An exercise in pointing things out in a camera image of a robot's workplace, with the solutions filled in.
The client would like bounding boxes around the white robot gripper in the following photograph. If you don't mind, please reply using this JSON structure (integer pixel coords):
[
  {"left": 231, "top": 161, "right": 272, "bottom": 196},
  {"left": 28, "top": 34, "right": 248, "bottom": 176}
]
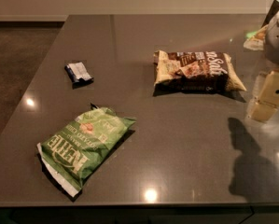
[{"left": 247, "top": 10, "right": 279, "bottom": 122}]

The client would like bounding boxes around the green jalapeno chip bag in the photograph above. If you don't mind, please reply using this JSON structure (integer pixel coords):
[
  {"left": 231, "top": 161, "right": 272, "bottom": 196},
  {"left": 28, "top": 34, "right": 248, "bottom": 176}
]
[{"left": 37, "top": 105, "right": 136, "bottom": 198}]

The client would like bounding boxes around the brown chip bag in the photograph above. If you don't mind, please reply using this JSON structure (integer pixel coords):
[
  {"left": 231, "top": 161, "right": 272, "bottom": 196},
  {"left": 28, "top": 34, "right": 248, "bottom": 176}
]
[{"left": 154, "top": 50, "right": 246, "bottom": 92}]

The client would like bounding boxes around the green white packet at edge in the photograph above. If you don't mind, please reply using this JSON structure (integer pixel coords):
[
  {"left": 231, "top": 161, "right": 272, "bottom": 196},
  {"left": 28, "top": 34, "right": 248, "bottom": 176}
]
[{"left": 244, "top": 25, "right": 268, "bottom": 50}]

